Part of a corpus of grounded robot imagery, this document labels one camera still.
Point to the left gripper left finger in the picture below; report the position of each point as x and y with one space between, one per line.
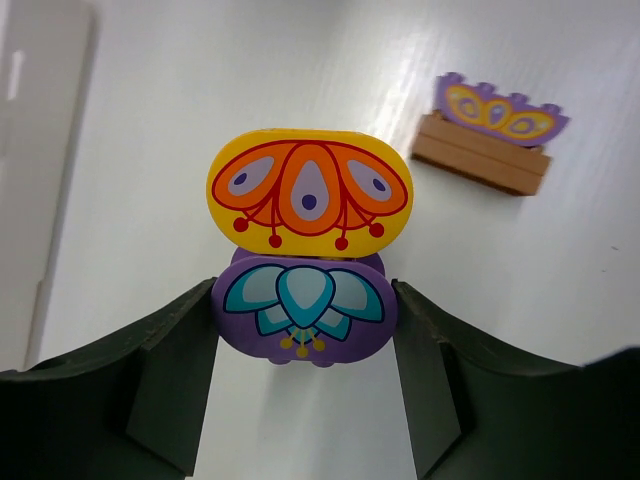
130 405

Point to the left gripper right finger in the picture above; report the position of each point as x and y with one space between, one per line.
480 408

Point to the purple oval flower lego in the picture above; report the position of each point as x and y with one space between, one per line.
322 311

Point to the yellow oval orange-pattern lego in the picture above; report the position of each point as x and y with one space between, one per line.
309 193

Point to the brown lego brick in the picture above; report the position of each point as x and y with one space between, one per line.
512 169

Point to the purple crown lego brick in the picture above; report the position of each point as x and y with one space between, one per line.
510 118

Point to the white three-compartment tray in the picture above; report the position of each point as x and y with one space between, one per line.
44 51

